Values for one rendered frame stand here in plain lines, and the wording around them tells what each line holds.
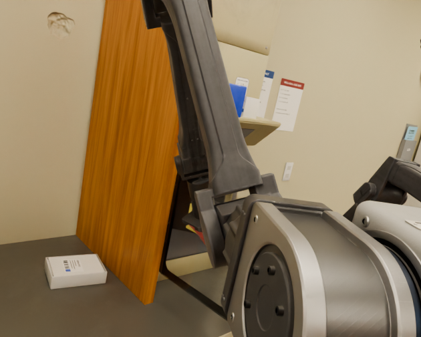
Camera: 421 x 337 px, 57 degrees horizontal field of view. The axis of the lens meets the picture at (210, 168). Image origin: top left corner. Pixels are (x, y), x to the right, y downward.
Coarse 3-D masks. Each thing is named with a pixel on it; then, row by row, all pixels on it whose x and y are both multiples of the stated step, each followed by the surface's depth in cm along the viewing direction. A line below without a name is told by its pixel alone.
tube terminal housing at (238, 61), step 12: (228, 48) 115; (240, 48) 118; (228, 60) 117; (240, 60) 120; (252, 60) 123; (264, 60) 127; (228, 72) 118; (240, 72) 122; (252, 72) 125; (264, 72) 129; (252, 84) 127; (252, 96) 128
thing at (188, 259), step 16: (176, 192) 114; (240, 192) 99; (176, 208) 114; (176, 224) 115; (176, 240) 115; (192, 240) 111; (176, 256) 115; (192, 256) 111; (176, 272) 116; (192, 272) 111; (208, 272) 107; (224, 272) 103; (192, 288) 111; (208, 288) 107; (208, 304) 108
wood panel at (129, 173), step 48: (144, 48) 110; (96, 96) 132; (144, 96) 111; (96, 144) 133; (144, 144) 111; (96, 192) 133; (144, 192) 111; (96, 240) 133; (144, 240) 111; (144, 288) 112
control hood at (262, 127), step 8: (240, 120) 111; (248, 120) 114; (256, 120) 116; (264, 120) 119; (272, 120) 126; (248, 128) 118; (256, 128) 120; (264, 128) 122; (272, 128) 124; (248, 136) 124; (256, 136) 126; (264, 136) 128; (248, 144) 130
